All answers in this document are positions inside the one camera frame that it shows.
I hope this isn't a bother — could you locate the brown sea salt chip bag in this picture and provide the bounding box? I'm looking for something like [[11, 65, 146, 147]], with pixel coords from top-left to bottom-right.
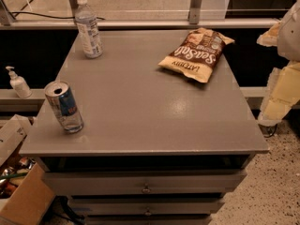
[[158, 28, 234, 83]]

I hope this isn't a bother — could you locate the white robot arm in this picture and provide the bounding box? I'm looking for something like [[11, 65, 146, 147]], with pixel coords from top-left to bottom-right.
[[257, 0, 300, 127]]

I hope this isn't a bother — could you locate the grey drawer cabinet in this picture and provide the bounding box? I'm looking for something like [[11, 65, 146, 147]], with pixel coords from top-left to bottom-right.
[[21, 31, 268, 225]]

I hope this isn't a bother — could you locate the top drawer metal knob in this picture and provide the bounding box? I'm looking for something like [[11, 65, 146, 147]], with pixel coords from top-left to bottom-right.
[[142, 184, 151, 194]]

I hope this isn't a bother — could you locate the drawer metal knob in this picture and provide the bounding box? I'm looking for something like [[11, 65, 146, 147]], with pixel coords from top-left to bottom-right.
[[142, 184, 151, 194], [144, 207, 152, 217]]

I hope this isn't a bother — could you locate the silver blue energy drink can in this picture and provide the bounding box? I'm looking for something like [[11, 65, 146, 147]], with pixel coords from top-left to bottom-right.
[[44, 81, 83, 133]]

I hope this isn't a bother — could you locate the clear plastic water bottle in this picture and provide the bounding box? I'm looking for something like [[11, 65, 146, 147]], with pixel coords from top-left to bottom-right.
[[75, 0, 103, 58]]

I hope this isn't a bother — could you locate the white pump soap dispenser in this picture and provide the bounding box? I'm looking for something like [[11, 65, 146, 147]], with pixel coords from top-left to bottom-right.
[[6, 66, 32, 98]]

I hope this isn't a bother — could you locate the open cardboard box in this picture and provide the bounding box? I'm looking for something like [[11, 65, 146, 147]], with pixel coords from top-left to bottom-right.
[[0, 114, 54, 225]]

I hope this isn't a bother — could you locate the black cable on floor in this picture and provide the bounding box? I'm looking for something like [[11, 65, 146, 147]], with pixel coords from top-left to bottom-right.
[[263, 124, 278, 139]]

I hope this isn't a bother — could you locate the black cable behind railing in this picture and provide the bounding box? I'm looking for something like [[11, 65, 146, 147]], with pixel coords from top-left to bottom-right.
[[8, 10, 107, 21]]

